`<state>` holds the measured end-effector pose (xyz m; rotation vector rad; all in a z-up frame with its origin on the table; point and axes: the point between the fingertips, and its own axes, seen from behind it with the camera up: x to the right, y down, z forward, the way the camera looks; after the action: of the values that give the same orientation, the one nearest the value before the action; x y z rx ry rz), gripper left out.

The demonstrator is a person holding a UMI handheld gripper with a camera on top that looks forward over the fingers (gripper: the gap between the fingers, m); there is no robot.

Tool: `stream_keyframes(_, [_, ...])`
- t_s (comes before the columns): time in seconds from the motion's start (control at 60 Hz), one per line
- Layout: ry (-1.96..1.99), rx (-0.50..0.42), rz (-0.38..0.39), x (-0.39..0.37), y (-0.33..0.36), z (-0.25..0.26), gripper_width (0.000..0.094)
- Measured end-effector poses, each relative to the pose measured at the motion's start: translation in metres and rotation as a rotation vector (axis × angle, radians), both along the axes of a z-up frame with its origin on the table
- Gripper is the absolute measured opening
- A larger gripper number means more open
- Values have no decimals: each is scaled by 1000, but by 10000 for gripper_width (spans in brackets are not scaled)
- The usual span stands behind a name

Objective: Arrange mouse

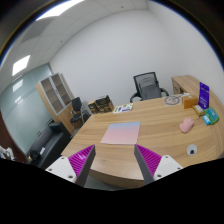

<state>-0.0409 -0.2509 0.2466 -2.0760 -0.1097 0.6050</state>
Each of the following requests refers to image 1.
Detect green white leaflet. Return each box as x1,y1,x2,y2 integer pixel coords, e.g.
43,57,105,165
113,103,133,114

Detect wooden side desk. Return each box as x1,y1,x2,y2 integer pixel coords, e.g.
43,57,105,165
171,74,205,98

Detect pink blue mouse pad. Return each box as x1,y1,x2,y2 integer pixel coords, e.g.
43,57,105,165
101,122,140,145

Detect desk cable grommet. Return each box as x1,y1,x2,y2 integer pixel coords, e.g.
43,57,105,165
187,144,197,156

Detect pink computer mouse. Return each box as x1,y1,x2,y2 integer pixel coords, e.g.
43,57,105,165
180,118,194,133

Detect small black visitor chair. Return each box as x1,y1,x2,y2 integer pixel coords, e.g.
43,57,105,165
70,97,90,124

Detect blue small packet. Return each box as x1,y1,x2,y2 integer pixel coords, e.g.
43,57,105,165
202,115,211,125

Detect green snack packet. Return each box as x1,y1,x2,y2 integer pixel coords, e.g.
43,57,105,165
204,107,219,124

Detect wooden glass-door cabinet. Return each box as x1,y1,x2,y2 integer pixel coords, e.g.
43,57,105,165
36,73,81,134

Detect purple standing sign card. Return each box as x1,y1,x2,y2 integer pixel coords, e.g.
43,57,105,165
198,83,209,109

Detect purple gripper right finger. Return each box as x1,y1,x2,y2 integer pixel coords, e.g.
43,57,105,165
134,144,182,184

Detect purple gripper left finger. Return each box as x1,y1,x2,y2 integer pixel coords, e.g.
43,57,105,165
46,145,96,187

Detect black mesh office chair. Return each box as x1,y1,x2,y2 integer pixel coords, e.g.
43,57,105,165
130,72,169,102

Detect brown cardboard box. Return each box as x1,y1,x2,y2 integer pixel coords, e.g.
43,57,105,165
182,95,198,109

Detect yellow small box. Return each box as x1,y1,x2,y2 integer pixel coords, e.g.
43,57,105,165
193,105,204,116

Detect stacked boxes on floor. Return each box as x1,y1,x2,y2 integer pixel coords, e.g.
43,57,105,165
88,95,114,114

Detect black leather sofa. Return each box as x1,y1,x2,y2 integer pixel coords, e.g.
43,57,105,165
28,122,71,169

